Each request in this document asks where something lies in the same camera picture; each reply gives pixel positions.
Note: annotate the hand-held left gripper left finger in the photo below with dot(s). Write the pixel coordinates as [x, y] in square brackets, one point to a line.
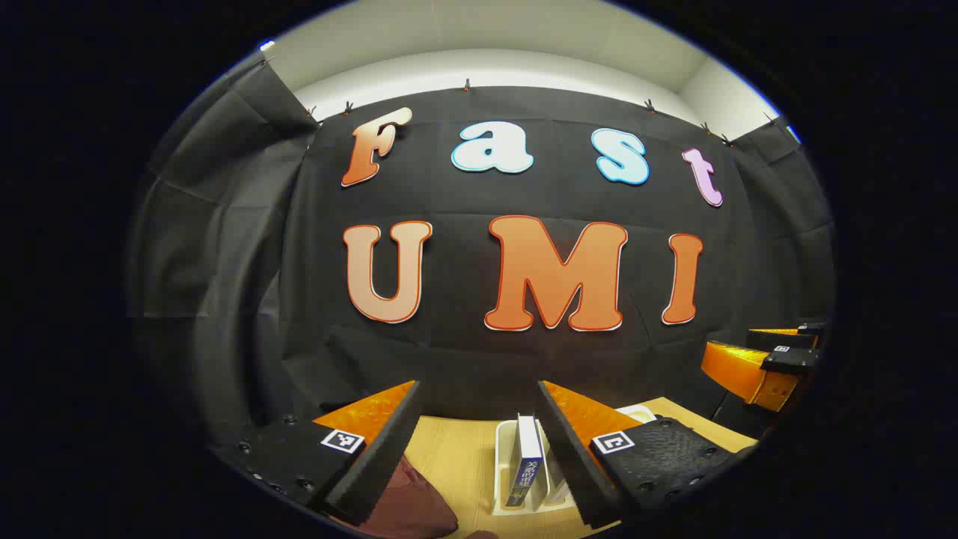
[382, 457]

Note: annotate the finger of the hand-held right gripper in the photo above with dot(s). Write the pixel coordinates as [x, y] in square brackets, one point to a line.
[778, 339]
[733, 370]

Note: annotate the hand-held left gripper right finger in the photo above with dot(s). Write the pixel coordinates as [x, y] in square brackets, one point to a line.
[569, 457]

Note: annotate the blue book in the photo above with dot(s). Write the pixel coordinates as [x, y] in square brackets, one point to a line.
[530, 457]

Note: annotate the maroon schoolbag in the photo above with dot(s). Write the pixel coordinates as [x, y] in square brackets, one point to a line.
[415, 501]

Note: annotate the white bookshelf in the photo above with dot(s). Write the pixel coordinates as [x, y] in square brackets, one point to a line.
[503, 471]

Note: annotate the black backdrop cloth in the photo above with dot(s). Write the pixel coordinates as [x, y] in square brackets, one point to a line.
[449, 352]

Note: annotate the row of backdrop clips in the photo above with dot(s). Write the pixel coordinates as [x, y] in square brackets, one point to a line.
[466, 84]

